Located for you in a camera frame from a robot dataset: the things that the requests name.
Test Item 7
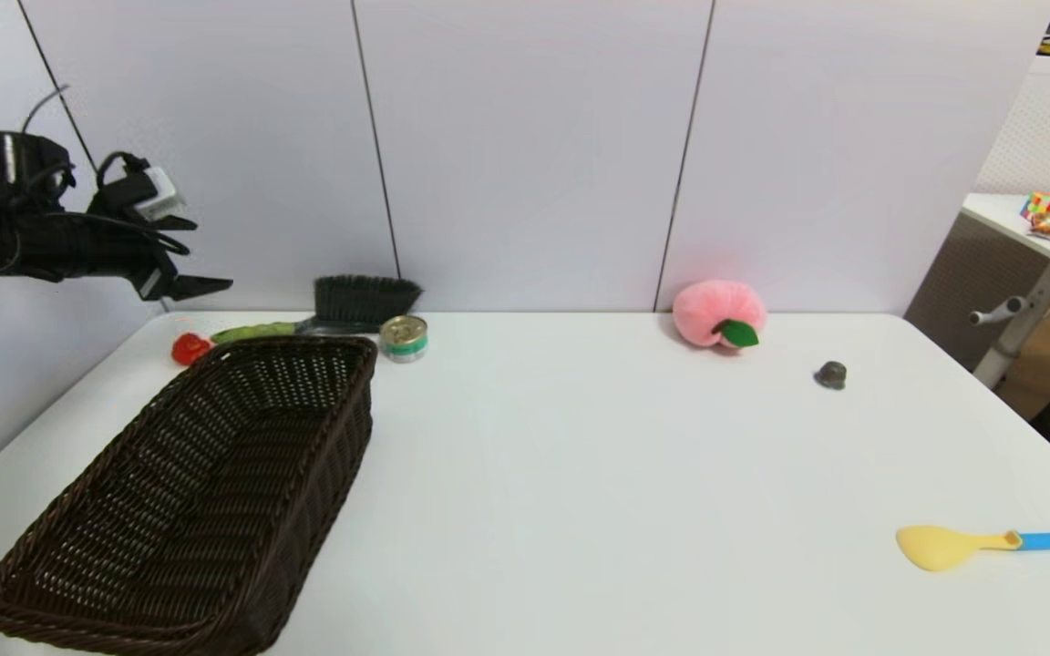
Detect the green handled black brush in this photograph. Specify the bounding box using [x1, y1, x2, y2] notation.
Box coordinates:
[211, 275, 424, 345]

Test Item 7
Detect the red rubber duck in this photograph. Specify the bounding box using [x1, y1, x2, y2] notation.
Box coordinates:
[171, 333, 213, 367]

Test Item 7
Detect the brown wicker basket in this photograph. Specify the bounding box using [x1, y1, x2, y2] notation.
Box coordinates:
[0, 333, 380, 656]

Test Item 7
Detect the small tin can green label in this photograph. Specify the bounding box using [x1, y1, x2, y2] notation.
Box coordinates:
[379, 314, 429, 364]

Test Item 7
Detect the pink plush peach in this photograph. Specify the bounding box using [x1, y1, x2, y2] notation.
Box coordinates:
[672, 280, 767, 351]

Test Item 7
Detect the white side table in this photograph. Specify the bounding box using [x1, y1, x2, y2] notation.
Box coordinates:
[960, 192, 1050, 391]

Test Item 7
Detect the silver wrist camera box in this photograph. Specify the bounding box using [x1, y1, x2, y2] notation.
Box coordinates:
[110, 164, 185, 222]

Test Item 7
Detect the yellow spoon blue handle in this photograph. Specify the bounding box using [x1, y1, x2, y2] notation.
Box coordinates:
[895, 525, 1050, 573]

